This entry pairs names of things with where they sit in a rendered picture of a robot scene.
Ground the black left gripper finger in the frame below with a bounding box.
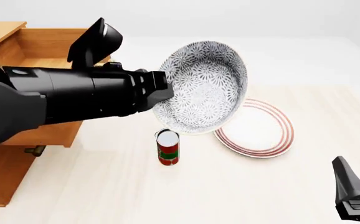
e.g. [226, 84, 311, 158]
[148, 82, 175, 111]

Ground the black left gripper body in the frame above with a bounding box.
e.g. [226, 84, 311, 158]
[126, 68, 169, 118]

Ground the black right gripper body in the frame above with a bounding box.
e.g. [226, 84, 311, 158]
[334, 197, 360, 222]

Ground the white plate with red rings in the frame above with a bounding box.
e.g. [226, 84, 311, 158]
[213, 98, 295, 159]

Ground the red and green tin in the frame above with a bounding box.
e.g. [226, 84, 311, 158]
[154, 128, 181, 167]

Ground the brass drawer handle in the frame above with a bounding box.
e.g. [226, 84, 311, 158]
[24, 144, 47, 157]

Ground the black and white patterned bowl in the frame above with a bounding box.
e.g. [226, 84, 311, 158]
[151, 40, 249, 136]

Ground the wooden drawer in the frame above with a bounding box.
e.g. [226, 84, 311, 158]
[0, 27, 113, 149]

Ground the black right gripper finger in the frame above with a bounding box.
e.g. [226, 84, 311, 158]
[331, 156, 360, 202]

